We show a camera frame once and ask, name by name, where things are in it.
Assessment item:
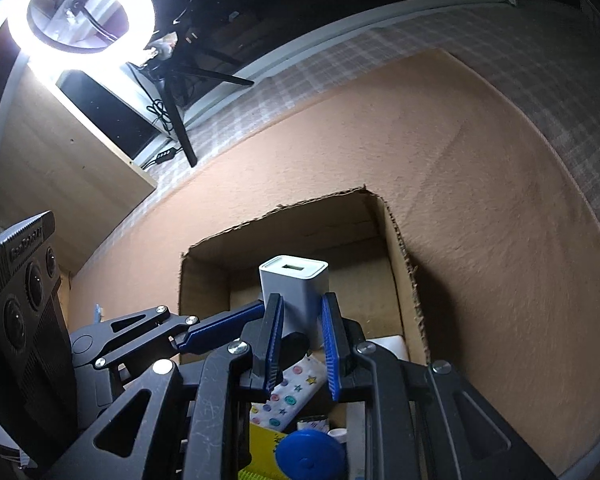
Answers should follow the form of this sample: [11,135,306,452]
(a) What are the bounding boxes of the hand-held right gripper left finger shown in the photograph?
[45,292,286,480]

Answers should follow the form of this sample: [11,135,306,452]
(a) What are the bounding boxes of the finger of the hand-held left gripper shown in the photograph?
[71,300,267,372]

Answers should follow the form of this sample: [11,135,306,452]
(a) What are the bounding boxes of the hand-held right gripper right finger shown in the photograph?
[321,291,556,480]

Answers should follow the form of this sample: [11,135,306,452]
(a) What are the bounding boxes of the patterned tissue pack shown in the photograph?
[250,355,327,434]

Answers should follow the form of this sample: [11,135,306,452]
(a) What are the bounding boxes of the cardboard box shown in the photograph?
[179,185,432,480]

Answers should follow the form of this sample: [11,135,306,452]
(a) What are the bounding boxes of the white charger cube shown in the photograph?
[259,255,330,347]

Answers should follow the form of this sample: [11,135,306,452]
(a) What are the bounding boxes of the white bottle blue cap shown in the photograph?
[310,332,409,362]

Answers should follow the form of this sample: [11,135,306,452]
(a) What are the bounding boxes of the patterned white tube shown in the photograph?
[296,415,349,445]

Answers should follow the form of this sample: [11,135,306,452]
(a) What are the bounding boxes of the yellow card packet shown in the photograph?
[249,422,292,480]

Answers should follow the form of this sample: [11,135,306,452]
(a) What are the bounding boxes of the blue round tape measure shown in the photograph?
[275,430,349,480]

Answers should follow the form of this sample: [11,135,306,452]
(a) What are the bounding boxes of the large light wooden board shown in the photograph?
[0,60,159,272]

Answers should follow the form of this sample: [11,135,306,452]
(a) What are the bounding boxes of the black tripod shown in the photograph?
[144,54,256,169]

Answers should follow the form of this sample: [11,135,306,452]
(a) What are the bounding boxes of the black gooseneck phone clamp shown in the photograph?
[64,0,117,42]

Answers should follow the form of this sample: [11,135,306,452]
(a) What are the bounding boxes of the plaid cloth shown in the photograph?
[142,0,600,241]

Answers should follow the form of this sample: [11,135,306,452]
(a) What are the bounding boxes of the black tripod cables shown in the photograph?
[141,94,187,172]

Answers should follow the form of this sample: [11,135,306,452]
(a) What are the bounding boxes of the ring light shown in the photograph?
[6,0,157,82]

